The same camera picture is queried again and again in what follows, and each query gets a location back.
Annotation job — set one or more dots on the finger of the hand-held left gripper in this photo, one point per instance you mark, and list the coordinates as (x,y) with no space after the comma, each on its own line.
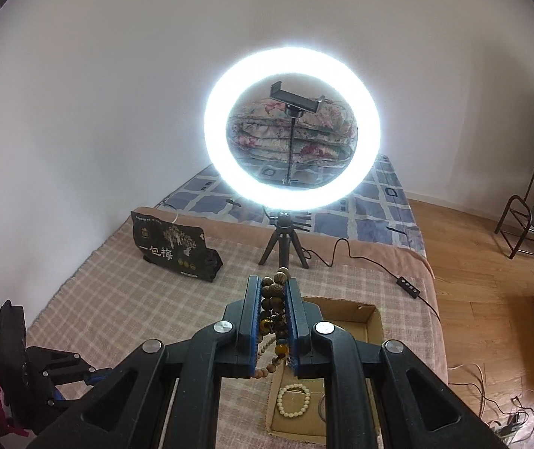
(58,400)
(68,360)

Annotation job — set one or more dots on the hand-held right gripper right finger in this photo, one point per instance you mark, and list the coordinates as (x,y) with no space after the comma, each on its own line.
(295,308)

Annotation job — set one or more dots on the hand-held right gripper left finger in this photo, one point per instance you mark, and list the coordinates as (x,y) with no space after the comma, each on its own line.
(253,308)

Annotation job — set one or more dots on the cardboard box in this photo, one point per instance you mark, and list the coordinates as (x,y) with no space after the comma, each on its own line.
(341,309)

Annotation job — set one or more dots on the black mini tripod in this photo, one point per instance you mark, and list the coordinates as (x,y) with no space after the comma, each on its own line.
(282,236)

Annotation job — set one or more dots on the pink plaid blanket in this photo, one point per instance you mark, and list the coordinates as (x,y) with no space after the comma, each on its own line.
(122,299)

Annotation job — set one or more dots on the black snack bag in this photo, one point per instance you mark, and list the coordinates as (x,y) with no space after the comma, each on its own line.
(168,248)

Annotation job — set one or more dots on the blue checked bed sheet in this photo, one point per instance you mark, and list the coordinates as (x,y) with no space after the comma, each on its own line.
(379,215)

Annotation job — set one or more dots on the folded floral quilt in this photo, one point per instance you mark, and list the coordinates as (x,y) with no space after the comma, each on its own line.
(257,140)

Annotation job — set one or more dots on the black phone holder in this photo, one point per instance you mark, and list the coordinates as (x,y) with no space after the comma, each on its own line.
(295,103)

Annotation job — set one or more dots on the black metal clothes rack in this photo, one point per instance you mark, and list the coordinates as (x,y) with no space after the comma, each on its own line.
(512,215)

